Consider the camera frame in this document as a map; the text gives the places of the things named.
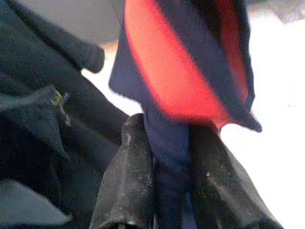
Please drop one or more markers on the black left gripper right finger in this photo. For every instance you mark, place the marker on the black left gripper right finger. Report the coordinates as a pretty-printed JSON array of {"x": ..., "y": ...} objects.
[{"x": 221, "y": 190}]

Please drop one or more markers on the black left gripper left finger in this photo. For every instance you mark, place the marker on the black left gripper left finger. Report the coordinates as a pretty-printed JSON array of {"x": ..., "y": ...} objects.
[{"x": 126, "y": 186}]

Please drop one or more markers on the navy shorts with red trim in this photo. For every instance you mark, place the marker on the navy shorts with red trim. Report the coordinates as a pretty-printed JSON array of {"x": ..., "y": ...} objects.
[{"x": 171, "y": 71}]

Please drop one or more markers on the black shirt with green print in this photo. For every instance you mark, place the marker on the black shirt with green print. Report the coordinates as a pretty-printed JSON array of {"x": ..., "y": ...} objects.
[{"x": 35, "y": 131}]

